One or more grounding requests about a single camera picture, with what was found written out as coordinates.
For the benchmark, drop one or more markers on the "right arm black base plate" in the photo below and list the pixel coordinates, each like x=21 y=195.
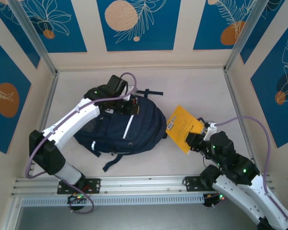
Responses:
x=192 y=183

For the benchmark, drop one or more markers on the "aluminium frame leg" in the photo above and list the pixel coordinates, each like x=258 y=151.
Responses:
x=9 y=213

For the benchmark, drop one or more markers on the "yellow book with barcode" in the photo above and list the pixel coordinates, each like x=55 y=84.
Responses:
x=180 y=127

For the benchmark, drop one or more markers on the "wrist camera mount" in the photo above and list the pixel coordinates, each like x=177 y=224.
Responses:
x=130 y=90
x=210 y=127

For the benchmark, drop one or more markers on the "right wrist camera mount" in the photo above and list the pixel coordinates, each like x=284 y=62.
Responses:
x=210 y=127

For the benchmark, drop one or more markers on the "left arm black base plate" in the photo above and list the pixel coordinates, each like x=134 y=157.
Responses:
x=93 y=185

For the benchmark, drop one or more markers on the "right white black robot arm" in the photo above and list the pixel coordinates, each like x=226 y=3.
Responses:
x=242 y=194

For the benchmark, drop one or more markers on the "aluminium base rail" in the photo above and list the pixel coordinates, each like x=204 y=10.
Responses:
x=139 y=184

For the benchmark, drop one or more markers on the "aluminium table side rail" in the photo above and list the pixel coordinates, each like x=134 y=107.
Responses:
x=232 y=95
x=49 y=100

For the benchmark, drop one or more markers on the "navy blue backpack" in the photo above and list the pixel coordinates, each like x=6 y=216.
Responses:
x=144 y=129

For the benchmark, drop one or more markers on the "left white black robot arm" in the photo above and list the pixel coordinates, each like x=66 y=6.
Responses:
x=62 y=127

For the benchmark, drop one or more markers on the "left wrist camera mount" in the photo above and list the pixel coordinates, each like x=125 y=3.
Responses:
x=130 y=90

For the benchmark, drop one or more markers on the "aluminium corner post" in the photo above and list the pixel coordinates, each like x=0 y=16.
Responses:
x=33 y=38
x=247 y=36

